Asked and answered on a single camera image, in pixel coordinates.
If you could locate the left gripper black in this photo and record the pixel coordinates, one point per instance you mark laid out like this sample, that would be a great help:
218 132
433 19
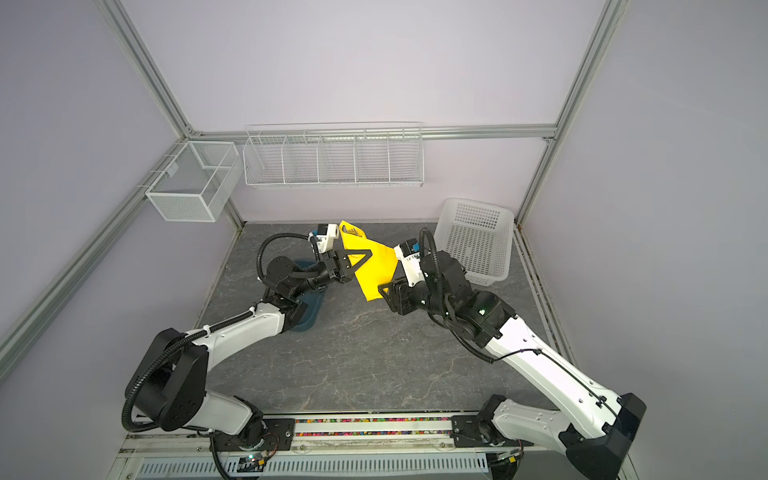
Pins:
338 267

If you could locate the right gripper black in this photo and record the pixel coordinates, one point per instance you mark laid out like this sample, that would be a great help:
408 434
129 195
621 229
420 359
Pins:
402 299

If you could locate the yellow paper napkin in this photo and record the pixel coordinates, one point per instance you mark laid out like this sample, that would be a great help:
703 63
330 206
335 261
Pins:
379 269

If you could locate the teal plastic tray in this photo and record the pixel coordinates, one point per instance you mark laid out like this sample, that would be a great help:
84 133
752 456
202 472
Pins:
312 297

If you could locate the white plastic perforated basket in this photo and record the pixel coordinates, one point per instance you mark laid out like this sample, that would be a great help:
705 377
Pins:
479 236

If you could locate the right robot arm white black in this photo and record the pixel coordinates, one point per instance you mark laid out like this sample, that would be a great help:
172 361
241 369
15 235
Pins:
591 425

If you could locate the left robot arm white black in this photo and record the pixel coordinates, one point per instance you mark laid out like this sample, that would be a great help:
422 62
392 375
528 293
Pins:
169 388

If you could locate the white vent grille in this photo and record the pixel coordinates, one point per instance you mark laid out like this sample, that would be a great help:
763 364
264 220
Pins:
322 466

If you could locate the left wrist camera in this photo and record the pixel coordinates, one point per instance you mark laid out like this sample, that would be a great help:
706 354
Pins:
325 236

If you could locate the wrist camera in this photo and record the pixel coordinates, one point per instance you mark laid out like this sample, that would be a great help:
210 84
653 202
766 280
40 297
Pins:
325 236
408 254

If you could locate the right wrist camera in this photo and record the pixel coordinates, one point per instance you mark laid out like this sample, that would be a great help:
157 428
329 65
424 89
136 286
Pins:
408 254

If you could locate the white wire wall shelf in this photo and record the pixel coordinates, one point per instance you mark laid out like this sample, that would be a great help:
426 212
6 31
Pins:
339 154

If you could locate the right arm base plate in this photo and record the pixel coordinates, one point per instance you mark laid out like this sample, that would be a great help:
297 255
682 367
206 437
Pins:
467 431

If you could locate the aluminium front rail frame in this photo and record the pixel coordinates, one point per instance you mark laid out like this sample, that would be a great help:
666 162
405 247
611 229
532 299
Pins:
355 434

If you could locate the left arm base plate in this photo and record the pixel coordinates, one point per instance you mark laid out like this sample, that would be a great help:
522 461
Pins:
269 435

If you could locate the white mesh wall box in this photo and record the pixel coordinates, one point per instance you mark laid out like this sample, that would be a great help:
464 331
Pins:
197 182

